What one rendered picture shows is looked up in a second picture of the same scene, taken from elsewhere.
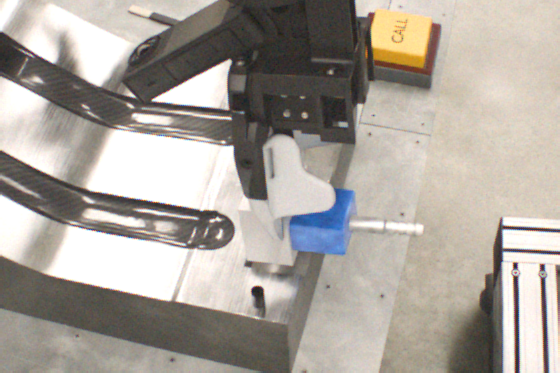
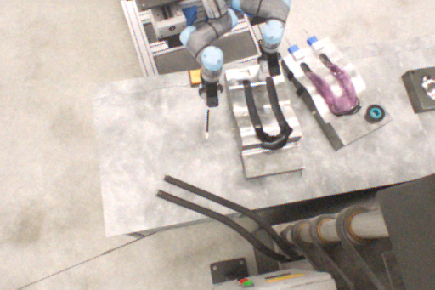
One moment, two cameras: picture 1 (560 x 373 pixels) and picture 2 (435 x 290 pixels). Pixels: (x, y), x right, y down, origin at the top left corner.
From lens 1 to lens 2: 160 cm
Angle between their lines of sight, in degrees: 52
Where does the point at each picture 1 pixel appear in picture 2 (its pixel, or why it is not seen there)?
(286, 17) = not seen: hidden behind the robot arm
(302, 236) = not seen: hidden behind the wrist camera
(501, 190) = not seen: hidden behind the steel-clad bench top
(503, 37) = (52, 131)
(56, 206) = (276, 107)
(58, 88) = (255, 119)
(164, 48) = (276, 65)
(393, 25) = (196, 76)
